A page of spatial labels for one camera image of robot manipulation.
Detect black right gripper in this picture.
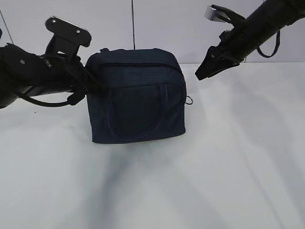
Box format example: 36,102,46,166
195,30,245,80

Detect navy blue lunch bag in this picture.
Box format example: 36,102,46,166
86,48,187,144

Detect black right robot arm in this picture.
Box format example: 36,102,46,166
195,0,305,80

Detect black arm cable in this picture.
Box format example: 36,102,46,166
256,30,281,58
18,94,72,107

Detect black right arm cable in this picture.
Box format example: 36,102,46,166
256,30,281,58

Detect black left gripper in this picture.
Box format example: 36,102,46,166
68,64,102,105

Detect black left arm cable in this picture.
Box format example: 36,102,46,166
18,94,72,107

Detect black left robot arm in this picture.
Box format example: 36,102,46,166
0,43,105,108

